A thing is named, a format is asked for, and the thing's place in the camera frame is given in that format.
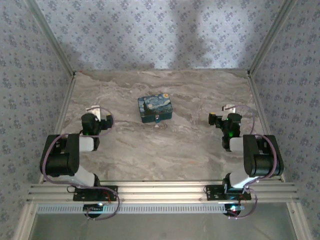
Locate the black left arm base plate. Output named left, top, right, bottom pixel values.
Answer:
left=72, top=185, right=119, bottom=202

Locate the starry night print tin box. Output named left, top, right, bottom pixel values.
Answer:
left=137, top=93, right=174, bottom=124

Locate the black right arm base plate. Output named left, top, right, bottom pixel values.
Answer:
left=205, top=184, right=252, bottom=201

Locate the aluminium frame post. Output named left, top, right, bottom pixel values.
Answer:
left=24, top=0, right=77, bottom=77
left=246, top=0, right=296, bottom=77

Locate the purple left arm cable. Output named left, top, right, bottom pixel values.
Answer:
left=40, top=106, right=121, bottom=222

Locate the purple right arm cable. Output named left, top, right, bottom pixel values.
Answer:
left=227, top=104, right=281, bottom=221

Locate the controller board with led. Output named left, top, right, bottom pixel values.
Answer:
left=224, top=203, right=247, bottom=219
left=82, top=203, right=105, bottom=219

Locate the white slotted cable duct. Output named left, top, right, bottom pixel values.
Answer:
left=36, top=202, right=235, bottom=215

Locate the aluminium mounting rail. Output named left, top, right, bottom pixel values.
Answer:
left=26, top=179, right=300, bottom=202

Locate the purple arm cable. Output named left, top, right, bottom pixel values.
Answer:
left=40, top=106, right=121, bottom=222
left=227, top=104, right=281, bottom=221

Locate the aluminium side rail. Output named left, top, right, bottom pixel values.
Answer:
left=39, top=72, right=77, bottom=184
left=246, top=72, right=286, bottom=183

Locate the left controller board with led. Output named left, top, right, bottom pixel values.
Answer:
left=82, top=203, right=105, bottom=219

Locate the right controller board with led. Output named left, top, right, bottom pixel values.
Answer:
left=224, top=203, right=247, bottom=219

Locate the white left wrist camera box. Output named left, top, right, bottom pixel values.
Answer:
left=85, top=105, right=102, bottom=119

